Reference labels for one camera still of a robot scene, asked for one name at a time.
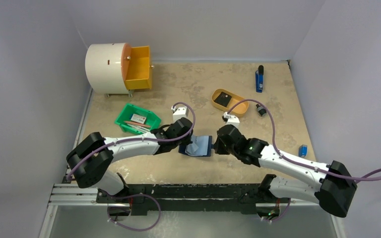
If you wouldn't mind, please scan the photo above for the blue leather card holder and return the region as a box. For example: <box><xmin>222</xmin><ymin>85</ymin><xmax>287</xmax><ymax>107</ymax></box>
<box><xmin>178</xmin><ymin>135</ymin><xmax>213</xmax><ymax>157</ymax></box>

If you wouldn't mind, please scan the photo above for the black card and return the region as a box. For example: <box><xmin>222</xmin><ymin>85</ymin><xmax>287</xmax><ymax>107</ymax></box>
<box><xmin>214</xmin><ymin>92</ymin><xmax>232</xmax><ymax>107</ymax></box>

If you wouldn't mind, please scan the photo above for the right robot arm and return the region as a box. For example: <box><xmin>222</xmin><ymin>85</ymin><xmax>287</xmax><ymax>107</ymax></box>
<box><xmin>214</xmin><ymin>124</ymin><xmax>357</xmax><ymax>218</ymax></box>

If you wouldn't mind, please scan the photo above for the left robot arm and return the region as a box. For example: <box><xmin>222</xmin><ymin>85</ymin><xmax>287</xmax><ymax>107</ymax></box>
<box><xmin>66</xmin><ymin>117</ymin><xmax>193</xmax><ymax>203</ymax></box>

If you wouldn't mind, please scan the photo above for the tan oval tray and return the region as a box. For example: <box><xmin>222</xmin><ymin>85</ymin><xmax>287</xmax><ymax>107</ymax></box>
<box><xmin>211</xmin><ymin>89</ymin><xmax>249</xmax><ymax>117</ymax></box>

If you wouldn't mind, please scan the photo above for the small black cylinder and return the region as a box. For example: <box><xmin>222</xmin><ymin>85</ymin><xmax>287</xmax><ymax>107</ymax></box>
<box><xmin>256</xmin><ymin>104</ymin><xmax>267</xmax><ymax>117</ymax></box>

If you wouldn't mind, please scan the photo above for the green plastic bin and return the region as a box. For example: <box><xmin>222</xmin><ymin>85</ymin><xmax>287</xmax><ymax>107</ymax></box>
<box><xmin>114</xmin><ymin>103</ymin><xmax>161</xmax><ymax>135</ymax></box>

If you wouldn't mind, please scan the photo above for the orange drawer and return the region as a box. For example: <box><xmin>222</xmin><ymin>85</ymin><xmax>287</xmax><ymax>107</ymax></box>
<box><xmin>124</xmin><ymin>46</ymin><xmax>153</xmax><ymax>90</ymax></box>

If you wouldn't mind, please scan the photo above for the blue black stapler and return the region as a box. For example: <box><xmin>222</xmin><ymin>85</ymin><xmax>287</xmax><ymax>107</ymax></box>
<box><xmin>255</xmin><ymin>65</ymin><xmax>264</xmax><ymax>93</ymax></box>

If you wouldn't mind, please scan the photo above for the small blue block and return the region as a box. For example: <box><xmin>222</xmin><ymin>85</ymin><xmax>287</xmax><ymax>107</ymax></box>
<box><xmin>298</xmin><ymin>144</ymin><xmax>308</xmax><ymax>158</ymax></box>

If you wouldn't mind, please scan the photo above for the white cylindrical drawer cabinet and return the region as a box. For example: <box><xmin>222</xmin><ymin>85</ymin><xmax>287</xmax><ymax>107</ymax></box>
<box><xmin>85</xmin><ymin>43</ymin><xmax>131</xmax><ymax>94</ymax></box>

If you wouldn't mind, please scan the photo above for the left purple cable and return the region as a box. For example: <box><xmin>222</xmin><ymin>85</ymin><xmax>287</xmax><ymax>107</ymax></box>
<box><xmin>66</xmin><ymin>102</ymin><xmax>197</xmax><ymax>182</ymax></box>

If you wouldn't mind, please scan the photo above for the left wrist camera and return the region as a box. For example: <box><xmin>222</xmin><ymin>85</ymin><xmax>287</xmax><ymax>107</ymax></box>
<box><xmin>172</xmin><ymin>106</ymin><xmax>189</xmax><ymax>122</ymax></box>

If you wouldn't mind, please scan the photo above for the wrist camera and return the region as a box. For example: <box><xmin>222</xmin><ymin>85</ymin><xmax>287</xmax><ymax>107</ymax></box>
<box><xmin>222</xmin><ymin>112</ymin><xmax>240</xmax><ymax>128</ymax></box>
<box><xmin>172</xmin><ymin>106</ymin><xmax>189</xmax><ymax>122</ymax></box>

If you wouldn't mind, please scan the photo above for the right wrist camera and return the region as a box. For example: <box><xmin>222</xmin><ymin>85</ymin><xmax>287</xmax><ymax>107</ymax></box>
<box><xmin>222</xmin><ymin>112</ymin><xmax>240</xmax><ymax>128</ymax></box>

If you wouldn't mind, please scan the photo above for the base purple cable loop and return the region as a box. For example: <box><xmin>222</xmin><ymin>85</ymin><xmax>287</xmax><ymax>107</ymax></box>
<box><xmin>106</xmin><ymin>192</ymin><xmax>163</xmax><ymax>233</ymax></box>

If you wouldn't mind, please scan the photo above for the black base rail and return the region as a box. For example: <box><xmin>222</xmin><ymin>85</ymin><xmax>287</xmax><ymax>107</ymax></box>
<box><xmin>97</xmin><ymin>183</ymin><xmax>291</xmax><ymax>217</ymax></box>

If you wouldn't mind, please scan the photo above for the aluminium frame rail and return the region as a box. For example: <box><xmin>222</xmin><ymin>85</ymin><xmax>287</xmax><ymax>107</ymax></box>
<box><xmin>48</xmin><ymin>183</ymin><xmax>129</xmax><ymax>208</ymax></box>

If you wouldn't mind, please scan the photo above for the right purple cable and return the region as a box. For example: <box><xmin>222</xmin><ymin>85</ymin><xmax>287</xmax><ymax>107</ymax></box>
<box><xmin>225</xmin><ymin>99</ymin><xmax>381</xmax><ymax>184</ymax></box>

